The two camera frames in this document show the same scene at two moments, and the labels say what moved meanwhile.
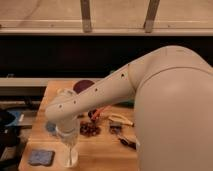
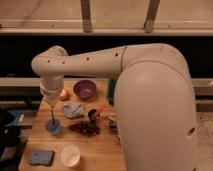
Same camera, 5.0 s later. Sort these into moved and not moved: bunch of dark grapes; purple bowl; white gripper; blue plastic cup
Moved: white gripper
Not moved: bunch of dark grapes; blue plastic cup; purple bowl
